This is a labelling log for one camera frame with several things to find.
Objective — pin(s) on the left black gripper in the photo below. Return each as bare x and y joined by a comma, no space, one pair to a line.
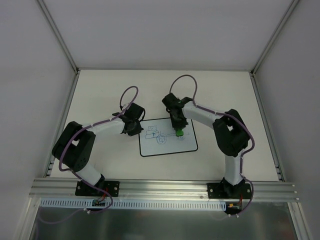
131,127

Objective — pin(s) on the aluminium table edge rail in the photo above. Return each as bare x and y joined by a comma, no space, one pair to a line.
272,145
61,123

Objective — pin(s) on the white slotted cable duct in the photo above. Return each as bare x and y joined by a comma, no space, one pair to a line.
133,204

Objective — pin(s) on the right aluminium table edge rail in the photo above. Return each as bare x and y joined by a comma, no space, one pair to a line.
272,145

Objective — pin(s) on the left aluminium table edge rail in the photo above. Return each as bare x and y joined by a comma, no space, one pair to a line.
61,123

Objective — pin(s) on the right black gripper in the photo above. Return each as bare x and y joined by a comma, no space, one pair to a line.
177,120

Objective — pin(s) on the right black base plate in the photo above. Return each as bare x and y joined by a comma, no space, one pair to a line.
220,190

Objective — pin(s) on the aluminium frame post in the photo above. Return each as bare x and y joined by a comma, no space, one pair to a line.
274,36
57,34

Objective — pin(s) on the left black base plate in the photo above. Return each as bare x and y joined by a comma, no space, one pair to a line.
106,186

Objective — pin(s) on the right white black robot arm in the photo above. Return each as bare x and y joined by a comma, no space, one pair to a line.
230,132

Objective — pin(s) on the left aluminium frame post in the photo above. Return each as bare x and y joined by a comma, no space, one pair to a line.
57,34

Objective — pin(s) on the green felt whiteboard eraser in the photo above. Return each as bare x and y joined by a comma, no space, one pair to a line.
179,132

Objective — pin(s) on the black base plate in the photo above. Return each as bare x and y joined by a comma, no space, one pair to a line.
106,186
220,190

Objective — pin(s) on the right aluminium frame post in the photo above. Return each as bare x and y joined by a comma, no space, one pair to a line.
274,36

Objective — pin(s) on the aluminium mounting rail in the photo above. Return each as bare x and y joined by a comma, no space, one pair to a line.
168,190

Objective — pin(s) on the small black-framed whiteboard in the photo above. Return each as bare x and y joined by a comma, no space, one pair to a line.
159,138

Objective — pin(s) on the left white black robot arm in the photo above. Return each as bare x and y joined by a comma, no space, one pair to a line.
74,147

